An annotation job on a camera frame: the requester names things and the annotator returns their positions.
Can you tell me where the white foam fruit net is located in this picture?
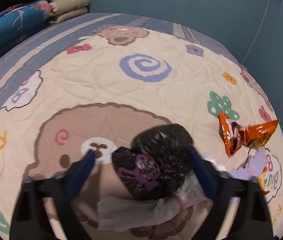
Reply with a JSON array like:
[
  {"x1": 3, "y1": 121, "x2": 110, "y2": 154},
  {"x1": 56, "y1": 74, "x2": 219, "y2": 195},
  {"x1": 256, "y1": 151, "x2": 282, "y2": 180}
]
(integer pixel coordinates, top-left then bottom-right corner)
[{"x1": 229, "y1": 147, "x2": 266, "y2": 181}]

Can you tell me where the black plastic wrapper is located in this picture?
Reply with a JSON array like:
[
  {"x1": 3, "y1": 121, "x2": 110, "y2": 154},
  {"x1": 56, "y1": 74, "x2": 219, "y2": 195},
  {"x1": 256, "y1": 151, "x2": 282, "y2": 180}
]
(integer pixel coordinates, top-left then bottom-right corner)
[{"x1": 112, "y1": 124, "x2": 193, "y2": 201}]

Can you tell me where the cream cartoon bear quilt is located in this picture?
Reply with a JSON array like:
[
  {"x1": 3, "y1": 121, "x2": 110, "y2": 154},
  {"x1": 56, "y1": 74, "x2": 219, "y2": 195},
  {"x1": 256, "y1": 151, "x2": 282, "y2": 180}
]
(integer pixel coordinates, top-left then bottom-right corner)
[{"x1": 0, "y1": 25, "x2": 277, "y2": 239}]

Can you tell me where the grey striped bed sheet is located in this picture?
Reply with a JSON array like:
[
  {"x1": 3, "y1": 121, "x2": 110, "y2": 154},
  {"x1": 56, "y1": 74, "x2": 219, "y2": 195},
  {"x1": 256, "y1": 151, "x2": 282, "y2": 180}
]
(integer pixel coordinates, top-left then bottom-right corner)
[{"x1": 0, "y1": 13, "x2": 237, "y2": 109}]

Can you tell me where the blue floral folded blanket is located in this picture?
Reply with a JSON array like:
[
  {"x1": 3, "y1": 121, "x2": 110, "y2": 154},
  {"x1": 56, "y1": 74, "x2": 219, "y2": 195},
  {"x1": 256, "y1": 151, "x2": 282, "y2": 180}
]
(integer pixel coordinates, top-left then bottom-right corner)
[{"x1": 0, "y1": 0, "x2": 51, "y2": 57}]

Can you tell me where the beige folded blanket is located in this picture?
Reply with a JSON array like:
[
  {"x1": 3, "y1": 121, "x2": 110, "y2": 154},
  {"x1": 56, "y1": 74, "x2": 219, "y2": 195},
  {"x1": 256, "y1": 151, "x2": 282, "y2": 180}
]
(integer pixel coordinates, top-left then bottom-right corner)
[{"x1": 49, "y1": 0, "x2": 90, "y2": 24}]

